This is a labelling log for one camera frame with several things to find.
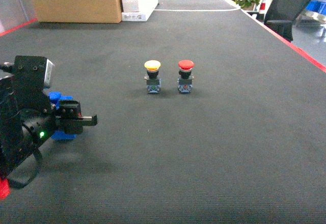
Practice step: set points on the white flat box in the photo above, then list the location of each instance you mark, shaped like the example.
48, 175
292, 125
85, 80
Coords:
137, 10

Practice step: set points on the yellow push button switch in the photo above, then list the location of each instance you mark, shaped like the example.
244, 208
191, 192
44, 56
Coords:
153, 81

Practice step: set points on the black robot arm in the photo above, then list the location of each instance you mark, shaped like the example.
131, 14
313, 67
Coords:
15, 149

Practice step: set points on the black office chair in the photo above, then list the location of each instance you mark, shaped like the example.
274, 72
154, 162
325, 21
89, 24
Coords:
282, 14

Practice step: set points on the large open cardboard box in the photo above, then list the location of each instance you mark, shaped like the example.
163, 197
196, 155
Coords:
78, 11

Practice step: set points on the red push button switch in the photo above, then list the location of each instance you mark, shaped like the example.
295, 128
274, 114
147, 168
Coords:
185, 79

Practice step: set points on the red conveyor frame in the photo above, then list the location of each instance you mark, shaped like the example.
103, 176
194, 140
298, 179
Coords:
300, 51

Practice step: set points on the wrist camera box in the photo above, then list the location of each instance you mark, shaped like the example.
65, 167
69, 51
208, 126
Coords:
33, 72

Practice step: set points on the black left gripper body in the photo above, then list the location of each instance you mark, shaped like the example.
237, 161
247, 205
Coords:
63, 122

